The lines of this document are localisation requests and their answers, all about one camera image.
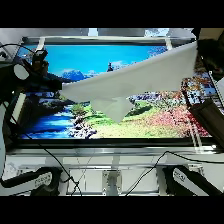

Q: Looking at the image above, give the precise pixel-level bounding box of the black cable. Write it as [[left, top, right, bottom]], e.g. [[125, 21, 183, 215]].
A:
[[13, 126, 83, 197], [125, 150, 224, 197]]

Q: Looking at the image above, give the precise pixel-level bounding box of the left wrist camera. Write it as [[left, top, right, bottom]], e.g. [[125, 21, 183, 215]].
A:
[[32, 49, 49, 68]]

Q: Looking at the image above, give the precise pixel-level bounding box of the dark brown garment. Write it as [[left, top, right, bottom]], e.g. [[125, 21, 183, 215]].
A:
[[188, 98, 224, 149]]

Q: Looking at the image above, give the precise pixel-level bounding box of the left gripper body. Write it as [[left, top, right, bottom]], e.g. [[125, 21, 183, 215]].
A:
[[34, 74, 64, 94]]

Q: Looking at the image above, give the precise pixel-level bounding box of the white T-shirt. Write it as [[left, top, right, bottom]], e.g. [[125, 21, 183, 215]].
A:
[[59, 41, 198, 124]]

